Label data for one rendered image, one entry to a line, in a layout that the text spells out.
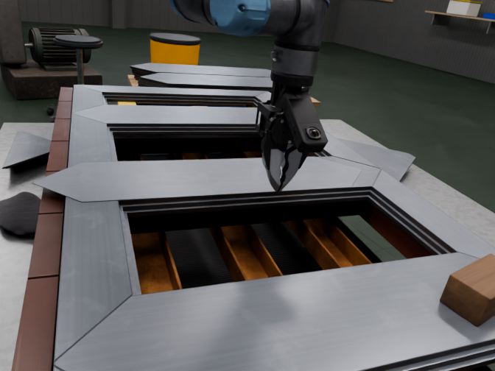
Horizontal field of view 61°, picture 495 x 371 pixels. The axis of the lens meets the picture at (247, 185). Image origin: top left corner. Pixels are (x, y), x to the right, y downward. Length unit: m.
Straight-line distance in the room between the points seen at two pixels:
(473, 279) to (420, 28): 10.52
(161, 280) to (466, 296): 0.54
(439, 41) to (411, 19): 0.98
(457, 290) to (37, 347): 0.55
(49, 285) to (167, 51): 3.35
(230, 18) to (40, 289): 0.45
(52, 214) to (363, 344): 0.55
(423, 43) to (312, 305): 10.53
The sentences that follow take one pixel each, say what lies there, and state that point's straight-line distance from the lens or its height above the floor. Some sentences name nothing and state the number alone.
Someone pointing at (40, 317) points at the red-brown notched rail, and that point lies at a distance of 0.61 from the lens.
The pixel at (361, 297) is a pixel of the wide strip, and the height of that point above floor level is 0.84.
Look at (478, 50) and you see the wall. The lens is 10.22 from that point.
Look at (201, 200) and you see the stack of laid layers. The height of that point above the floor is 0.83.
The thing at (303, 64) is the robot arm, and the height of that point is 1.13.
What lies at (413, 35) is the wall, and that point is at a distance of 11.20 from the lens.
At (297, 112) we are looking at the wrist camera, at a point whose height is 1.06.
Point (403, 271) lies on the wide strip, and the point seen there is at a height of 0.84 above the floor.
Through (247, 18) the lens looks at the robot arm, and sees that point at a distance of 0.59.
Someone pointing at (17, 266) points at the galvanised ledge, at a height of 0.68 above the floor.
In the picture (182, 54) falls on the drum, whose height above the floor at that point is 0.61.
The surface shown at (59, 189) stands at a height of 0.84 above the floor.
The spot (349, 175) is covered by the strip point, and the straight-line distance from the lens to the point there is 1.03.
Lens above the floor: 1.23
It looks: 26 degrees down
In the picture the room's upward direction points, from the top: 7 degrees clockwise
